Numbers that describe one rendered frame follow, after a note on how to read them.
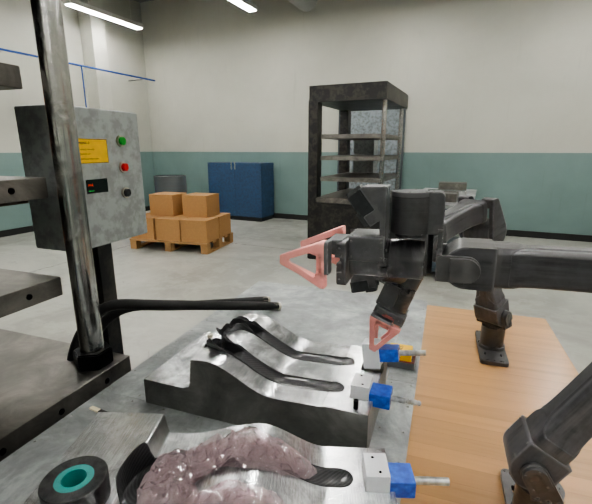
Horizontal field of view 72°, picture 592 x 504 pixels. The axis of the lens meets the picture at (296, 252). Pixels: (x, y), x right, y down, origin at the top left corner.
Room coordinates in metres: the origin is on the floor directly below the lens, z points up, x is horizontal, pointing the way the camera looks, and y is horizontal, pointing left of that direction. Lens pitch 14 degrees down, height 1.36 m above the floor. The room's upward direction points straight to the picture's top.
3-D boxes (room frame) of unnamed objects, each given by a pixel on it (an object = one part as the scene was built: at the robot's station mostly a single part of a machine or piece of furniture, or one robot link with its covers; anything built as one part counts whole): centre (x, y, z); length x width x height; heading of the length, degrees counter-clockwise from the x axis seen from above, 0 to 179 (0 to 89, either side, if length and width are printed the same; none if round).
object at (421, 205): (0.56, -0.19, 1.24); 0.12 x 0.09 x 0.12; 71
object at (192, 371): (0.85, 0.06, 0.87); 0.50 x 0.26 x 0.14; 70
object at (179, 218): (5.77, 1.63, 0.37); 1.20 x 0.82 x 0.74; 73
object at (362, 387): (0.70, -0.17, 0.89); 0.13 x 0.05 x 0.05; 70
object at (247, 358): (0.83, 0.05, 0.92); 0.35 x 0.16 x 0.09; 70
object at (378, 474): (0.53, -0.17, 0.85); 0.13 x 0.05 x 0.05; 87
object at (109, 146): (1.29, 0.64, 0.73); 0.30 x 0.22 x 1.47; 160
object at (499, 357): (1.07, -0.56, 0.84); 0.20 x 0.07 x 0.08; 161
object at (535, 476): (0.50, -0.35, 0.90); 0.09 x 0.06 x 0.06; 161
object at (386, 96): (5.52, -0.89, 1.03); 1.54 x 0.94 x 2.06; 155
